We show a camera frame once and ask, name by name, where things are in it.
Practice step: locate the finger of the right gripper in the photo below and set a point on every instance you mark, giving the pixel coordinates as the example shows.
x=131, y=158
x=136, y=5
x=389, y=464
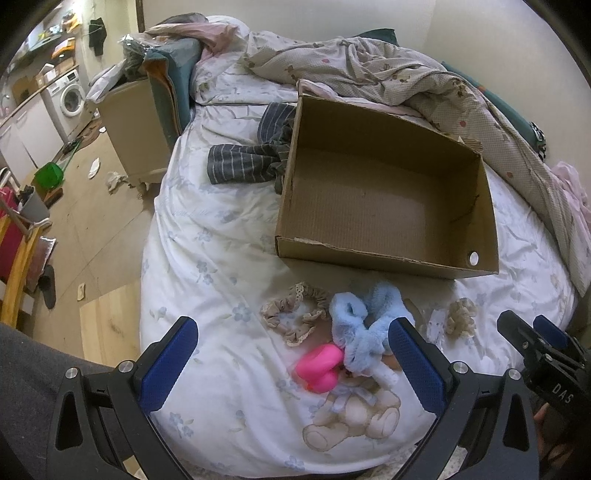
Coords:
x=521, y=336
x=553, y=335

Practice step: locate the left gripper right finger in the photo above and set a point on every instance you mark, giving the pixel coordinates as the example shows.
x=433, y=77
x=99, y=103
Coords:
x=489, y=416

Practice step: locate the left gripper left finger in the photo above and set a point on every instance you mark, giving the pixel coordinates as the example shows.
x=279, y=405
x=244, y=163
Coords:
x=80, y=446

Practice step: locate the cream scrunchie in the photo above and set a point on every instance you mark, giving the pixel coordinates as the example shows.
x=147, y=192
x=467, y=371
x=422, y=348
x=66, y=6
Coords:
x=457, y=321

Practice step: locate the white sock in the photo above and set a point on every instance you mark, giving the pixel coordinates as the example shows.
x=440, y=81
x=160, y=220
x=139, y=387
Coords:
x=385, y=376

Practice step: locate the light blue fluffy cloth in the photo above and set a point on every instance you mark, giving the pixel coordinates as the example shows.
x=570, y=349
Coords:
x=360, y=326

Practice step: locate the beige lace scrunchie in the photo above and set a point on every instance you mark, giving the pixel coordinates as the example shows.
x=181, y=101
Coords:
x=296, y=316

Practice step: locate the person's right hand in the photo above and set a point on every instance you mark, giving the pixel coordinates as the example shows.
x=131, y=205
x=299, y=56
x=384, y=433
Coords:
x=544, y=445

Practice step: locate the black slipper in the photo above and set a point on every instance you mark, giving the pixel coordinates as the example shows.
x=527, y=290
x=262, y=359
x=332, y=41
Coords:
x=46, y=284

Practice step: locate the teal headboard cushion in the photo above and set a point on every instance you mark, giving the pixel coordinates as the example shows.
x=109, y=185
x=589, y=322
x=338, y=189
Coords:
x=527, y=129

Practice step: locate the white floral bed sheet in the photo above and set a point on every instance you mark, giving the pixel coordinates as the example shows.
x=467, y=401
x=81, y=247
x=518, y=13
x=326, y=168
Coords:
x=234, y=412

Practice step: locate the wooden chair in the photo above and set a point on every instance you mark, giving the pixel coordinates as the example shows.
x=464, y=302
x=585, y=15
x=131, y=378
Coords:
x=14, y=287

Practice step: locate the brown cardboard box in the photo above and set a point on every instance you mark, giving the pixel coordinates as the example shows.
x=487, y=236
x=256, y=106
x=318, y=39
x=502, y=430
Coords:
x=367, y=189

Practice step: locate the dark striped garment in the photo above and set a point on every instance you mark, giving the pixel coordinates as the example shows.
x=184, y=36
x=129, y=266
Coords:
x=264, y=162

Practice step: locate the beige patterned duvet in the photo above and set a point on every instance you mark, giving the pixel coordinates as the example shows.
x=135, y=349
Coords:
x=380, y=72

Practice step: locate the beige bedside cabinet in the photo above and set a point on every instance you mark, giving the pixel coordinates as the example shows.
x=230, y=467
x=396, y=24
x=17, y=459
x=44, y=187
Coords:
x=128, y=112

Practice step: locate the white washing machine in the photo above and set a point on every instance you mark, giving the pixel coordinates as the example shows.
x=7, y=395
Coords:
x=65, y=100

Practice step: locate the teal orange cushion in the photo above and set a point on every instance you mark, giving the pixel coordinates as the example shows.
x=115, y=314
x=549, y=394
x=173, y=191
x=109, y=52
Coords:
x=168, y=68

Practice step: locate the pink clothing pile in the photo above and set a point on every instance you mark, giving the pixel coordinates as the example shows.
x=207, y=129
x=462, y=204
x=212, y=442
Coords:
x=216, y=36

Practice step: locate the pink garment by wall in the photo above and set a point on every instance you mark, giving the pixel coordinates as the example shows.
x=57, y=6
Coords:
x=573, y=201

